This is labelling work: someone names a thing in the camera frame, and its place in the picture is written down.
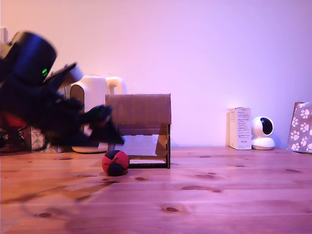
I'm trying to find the white printed carton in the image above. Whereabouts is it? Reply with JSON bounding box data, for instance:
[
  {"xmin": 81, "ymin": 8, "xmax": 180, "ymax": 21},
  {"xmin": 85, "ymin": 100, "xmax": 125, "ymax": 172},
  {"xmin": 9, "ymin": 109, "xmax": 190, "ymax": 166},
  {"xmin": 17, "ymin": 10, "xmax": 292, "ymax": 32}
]
[{"xmin": 228, "ymin": 107, "xmax": 252, "ymax": 150}]

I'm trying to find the cardboard dice tower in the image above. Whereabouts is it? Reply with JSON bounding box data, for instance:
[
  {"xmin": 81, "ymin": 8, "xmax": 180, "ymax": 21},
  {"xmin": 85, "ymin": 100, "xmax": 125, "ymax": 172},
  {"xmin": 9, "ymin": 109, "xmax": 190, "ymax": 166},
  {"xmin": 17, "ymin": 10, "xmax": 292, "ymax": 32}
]
[{"xmin": 105, "ymin": 94, "xmax": 172, "ymax": 169}]

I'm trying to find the red glass footed bowl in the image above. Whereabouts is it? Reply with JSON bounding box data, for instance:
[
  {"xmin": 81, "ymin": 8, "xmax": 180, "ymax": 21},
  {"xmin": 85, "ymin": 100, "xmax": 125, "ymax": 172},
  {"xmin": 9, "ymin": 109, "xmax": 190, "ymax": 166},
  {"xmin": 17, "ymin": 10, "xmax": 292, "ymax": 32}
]
[{"xmin": 0, "ymin": 114, "xmax": 27, "ymax": 153}]

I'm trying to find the white electric kettle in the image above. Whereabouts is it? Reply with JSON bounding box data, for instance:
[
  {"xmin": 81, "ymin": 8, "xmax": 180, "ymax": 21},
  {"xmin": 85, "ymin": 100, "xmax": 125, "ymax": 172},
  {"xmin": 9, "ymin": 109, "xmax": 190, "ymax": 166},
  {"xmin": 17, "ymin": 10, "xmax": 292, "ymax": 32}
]
[{"xmin": 69, "ymin": 75, "xmax": 128, "ymax": 154}]

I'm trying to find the triangle pattern tissue box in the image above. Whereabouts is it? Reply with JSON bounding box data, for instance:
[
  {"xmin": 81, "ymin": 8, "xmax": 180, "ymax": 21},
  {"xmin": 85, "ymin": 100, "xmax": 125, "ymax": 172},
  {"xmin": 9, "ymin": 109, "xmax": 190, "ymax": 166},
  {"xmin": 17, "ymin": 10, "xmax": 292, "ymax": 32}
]
[{"xmin": 31, "ymin": 126, "xmax": 64, "ymax": 154}]

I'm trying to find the white wall plate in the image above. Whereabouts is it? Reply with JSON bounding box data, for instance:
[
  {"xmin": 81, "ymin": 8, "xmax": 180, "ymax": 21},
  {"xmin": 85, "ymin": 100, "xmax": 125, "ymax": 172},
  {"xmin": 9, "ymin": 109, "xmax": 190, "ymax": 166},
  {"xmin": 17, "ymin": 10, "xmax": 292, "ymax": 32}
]
[{"xmin": 0, "ymin": 27, "xmax": 8, "ymax": 46}]

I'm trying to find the red and navy footbag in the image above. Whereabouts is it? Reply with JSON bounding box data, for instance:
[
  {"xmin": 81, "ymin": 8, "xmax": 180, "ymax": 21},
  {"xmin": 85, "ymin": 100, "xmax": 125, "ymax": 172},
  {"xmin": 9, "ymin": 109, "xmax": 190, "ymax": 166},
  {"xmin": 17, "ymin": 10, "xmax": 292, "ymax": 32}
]
[{"xmin": 101, "ymin": 150, "xmax": 130, "ymax": 176}]

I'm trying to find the paw print gift bag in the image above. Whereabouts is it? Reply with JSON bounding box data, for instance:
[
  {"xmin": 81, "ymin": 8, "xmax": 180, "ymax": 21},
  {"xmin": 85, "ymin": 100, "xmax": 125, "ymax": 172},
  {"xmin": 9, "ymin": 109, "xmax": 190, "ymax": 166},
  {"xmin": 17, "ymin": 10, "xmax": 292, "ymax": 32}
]
[{"xmin": 286, "ymin": 102, "xmax": 312, "ymax": 154}]

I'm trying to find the small white round camera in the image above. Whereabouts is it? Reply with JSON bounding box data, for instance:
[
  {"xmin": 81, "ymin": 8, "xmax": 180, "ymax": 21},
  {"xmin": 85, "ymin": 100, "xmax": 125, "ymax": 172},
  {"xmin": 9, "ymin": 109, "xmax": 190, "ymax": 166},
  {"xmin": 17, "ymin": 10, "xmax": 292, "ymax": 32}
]
[{"xmin": 251, "ymin": 116, "xmax": 275, "ymax": 151}]

